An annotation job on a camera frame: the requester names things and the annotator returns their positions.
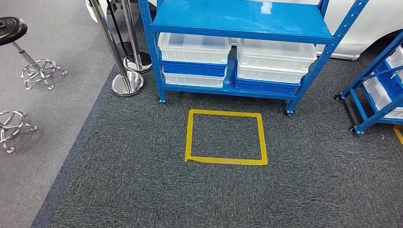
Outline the blue metal shelf rack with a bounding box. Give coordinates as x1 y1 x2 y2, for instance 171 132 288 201
334 29 403 135
137 0 371 115

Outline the white plastic bin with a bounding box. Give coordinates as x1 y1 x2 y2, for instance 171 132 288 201
163 72 226 89
362 77 403 120
385 45 403 81
157 32 233 65
237 38 317 72
236 64 307 85

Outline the blue plastic bin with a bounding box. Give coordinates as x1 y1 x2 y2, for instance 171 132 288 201
373 61 403 105
234 78 301 96
161 60 228 78

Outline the yellow floor tape square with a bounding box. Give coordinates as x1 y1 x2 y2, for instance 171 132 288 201
184 109 269 166
393 124 403 145

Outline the black stanchion belt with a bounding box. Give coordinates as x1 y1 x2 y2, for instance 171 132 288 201
106 0 129 59

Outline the white car red stripe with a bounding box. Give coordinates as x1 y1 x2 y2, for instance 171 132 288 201
85 0 403 61

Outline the chrome base swivel stool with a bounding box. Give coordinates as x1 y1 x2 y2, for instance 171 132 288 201
0 16 68 91
0 110 38 154

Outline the chrome stanchion post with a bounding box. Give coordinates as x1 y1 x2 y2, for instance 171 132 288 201
88 0 145 97
121 0 154 74

